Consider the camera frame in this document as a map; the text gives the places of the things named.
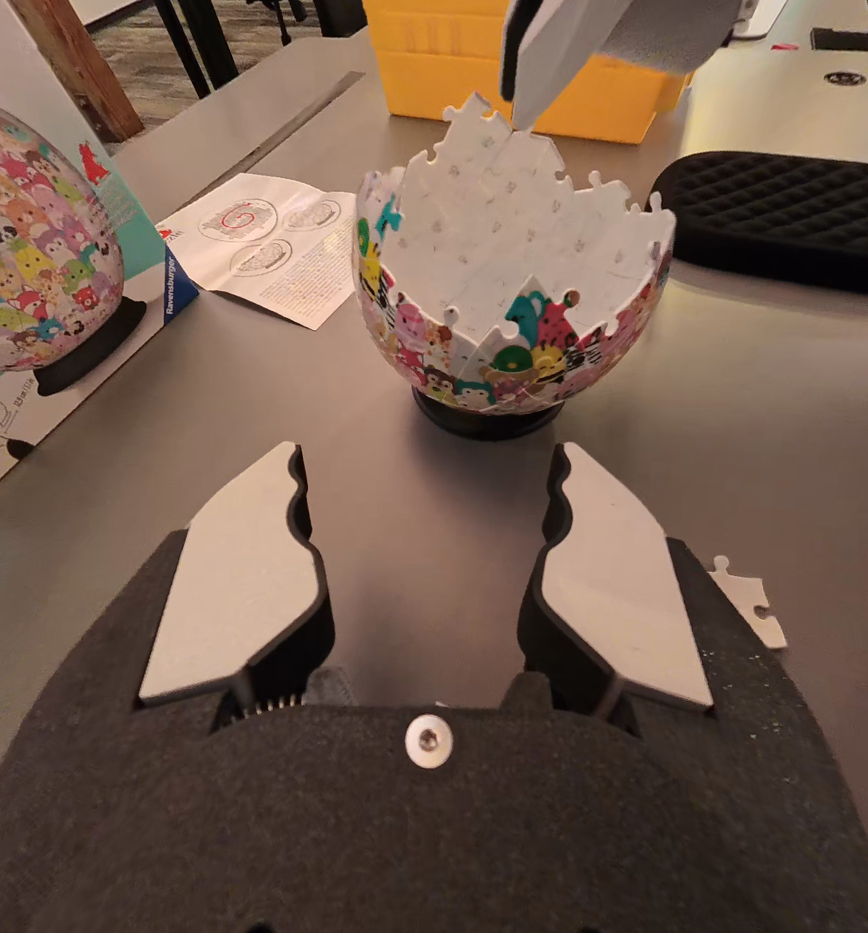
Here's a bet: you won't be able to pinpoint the folded instruction sheet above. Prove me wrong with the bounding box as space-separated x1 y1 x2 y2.
154 173 358 331

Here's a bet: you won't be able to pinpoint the jagged colourful puzzle ball bowl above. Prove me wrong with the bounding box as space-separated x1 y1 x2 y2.
351 91 679 416

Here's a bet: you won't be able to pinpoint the black puzzle ball stand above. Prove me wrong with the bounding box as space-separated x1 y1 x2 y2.
412 386 566 442

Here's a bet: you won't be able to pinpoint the white device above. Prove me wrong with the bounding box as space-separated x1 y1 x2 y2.
718 0 786 41

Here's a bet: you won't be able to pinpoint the puzzle ball box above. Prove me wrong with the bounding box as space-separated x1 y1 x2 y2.
0 0 200 511

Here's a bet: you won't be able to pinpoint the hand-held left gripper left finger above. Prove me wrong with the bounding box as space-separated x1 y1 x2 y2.
137 441 335 709

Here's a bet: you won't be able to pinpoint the brown wooden furniture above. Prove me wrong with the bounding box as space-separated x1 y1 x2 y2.
7 0 145 143

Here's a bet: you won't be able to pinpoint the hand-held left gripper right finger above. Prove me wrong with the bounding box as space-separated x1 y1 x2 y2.
517 441 716 714

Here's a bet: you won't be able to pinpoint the black metal frame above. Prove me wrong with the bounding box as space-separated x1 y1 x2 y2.
153 0 241 99

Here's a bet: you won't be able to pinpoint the yellow plastic bin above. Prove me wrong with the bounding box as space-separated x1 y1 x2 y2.
361 0 697 144

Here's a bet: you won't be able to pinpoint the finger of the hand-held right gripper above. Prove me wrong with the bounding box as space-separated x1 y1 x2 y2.
512 0 744 132
499 0 545 104

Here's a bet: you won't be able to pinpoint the joined white puzzle pieces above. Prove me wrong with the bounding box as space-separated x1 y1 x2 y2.
707 555 789 650

